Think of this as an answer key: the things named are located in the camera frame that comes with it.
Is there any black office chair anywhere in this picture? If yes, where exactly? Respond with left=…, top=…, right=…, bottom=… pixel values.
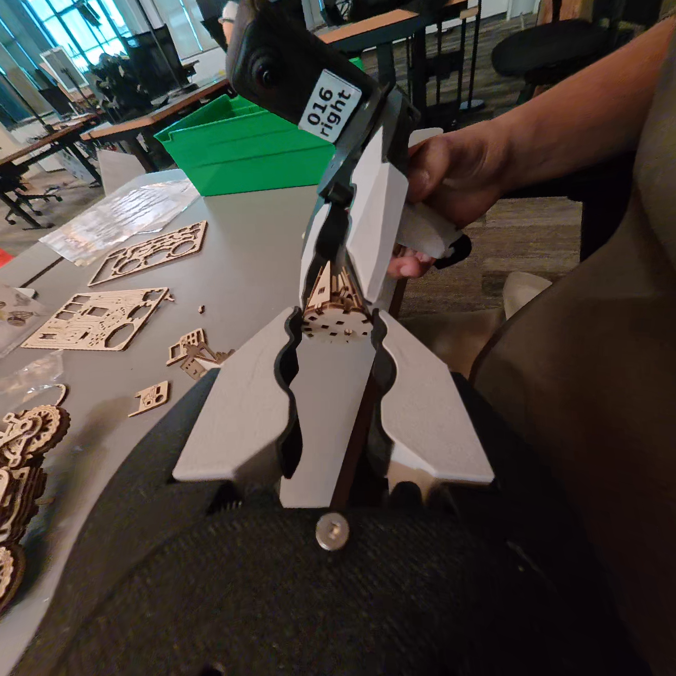
left=491, top=18, right=624, bottom=109

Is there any small wooden sheet round hole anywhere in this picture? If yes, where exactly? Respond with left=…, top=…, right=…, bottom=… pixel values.
left=128, top=381, right=170, bottom=418

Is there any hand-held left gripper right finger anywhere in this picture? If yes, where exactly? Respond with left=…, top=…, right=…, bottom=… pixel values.
left=367, top=308, right=495, bottom=494

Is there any wooden gear model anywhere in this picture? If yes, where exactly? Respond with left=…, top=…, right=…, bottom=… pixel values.
left=0, top=404, right=72, bottom=616

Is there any person's right hand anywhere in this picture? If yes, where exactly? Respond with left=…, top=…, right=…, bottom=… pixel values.
left=388, top=124, right=511, bottom=279

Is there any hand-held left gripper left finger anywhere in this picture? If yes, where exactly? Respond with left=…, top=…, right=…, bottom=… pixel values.
left=173, top=305, right=304, bottom=484

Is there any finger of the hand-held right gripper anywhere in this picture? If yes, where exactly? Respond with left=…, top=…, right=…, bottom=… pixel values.
left=346, top=126, right=409, bottom=303
left=299, top=203, right=332, bottom=308

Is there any white panel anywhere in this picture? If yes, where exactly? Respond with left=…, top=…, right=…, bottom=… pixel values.
left=98, top=149, right=148, bottom=196

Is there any clear plastic bag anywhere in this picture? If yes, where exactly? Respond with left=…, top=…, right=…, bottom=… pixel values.
left=0, top=351, right=68, bottom=410
left=39, top=179, right=201, bottom=266

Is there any grey desk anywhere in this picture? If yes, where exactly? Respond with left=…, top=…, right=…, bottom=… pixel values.
left=0, top=168, right=373, bottom=676

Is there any green plastic bin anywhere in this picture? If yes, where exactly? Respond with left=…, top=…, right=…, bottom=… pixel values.
left=174, top=55, right=366, bottom=138
left=154, top=108, right=339, bottom=198

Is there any large wooden cutout sheet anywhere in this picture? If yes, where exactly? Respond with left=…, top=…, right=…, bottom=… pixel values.
left=87, top=220, right=208, bottom=287
left=21, top=287, right=175, bottom=352

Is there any wooden cone model part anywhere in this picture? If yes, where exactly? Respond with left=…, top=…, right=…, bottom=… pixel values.
left=302, top=261, right=373, bottom=344

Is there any wooden top office desk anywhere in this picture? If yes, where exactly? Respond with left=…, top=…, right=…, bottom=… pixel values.
left=79, top=79, right=236, bottom=172
left=0, top=113, right=104, bottom=230
left=317, top=0, right=471, bottom=133

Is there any person's right forearm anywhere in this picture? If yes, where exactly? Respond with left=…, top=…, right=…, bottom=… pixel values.
left=495, top=18, right=676, bottom=200

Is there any clear bag with small parts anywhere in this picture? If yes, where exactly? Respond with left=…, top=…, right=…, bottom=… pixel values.
left=0, top=284, right=39, bottom=360

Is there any person's pale shoe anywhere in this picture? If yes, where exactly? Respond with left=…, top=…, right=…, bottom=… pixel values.
left=502, top=271, right=553, bottom=318

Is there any wooden frame with wheel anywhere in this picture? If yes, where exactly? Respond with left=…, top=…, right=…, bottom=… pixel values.
left=180, top=344, right=235, bottom=382

